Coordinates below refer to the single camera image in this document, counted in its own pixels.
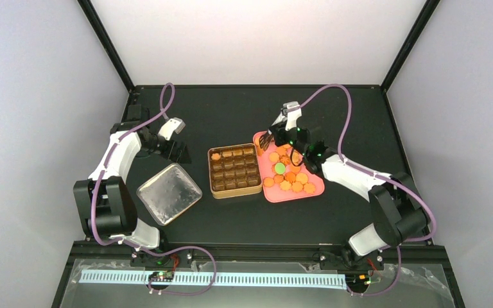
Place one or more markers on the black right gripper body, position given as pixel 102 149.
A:
pixel 276 131

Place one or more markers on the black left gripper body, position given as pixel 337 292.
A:
pixel 164 151

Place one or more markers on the green round macaron cookie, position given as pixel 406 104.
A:
pixel 279 168

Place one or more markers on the gold cookie tin box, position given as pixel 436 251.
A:
pixel 236 173

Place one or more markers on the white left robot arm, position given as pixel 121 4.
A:
pixel 105 206

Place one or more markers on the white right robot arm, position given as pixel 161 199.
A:
pixel 398 212

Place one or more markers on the pink plastic tray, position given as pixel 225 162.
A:
pixel 296 183

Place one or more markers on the silver tin lid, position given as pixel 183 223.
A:
pixel 169 194

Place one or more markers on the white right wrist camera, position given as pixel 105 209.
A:
pixel 289 114

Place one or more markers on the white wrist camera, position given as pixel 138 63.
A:
pixel 171 126
pixel 289 114

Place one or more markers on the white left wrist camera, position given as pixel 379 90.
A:
pixel 171 126

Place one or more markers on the light blue slotted cable duct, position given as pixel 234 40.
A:
pixel 229 279

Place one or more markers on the black enclosure frame post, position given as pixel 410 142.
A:
pixel 106 42

